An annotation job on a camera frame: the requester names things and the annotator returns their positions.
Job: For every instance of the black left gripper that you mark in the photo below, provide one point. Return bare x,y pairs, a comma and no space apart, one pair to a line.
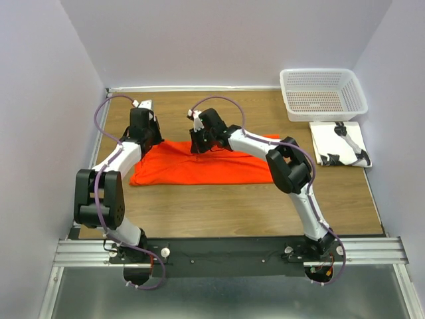
158,139

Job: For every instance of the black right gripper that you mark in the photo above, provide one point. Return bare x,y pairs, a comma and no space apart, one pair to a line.
195,147

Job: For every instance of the orange t shirt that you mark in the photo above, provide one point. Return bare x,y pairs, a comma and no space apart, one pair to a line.
172,163

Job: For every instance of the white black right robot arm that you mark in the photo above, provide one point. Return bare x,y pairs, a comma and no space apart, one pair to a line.
288,164

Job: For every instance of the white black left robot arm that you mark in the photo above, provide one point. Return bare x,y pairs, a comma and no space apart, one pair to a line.
99,195

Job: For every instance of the white plastic mesh basket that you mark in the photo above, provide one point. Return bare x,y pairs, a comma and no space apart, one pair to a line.
322,94

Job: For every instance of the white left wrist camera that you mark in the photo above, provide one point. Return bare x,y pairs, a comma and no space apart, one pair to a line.
146,105

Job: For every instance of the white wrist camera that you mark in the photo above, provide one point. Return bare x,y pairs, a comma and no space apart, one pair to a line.
146,105
194,115

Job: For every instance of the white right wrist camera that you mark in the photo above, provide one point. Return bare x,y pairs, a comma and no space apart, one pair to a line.
194,115

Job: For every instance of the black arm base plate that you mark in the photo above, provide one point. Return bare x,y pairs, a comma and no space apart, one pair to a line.
229,257

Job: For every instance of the aluminium front frame rail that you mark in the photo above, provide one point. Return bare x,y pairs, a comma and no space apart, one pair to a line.
359,251

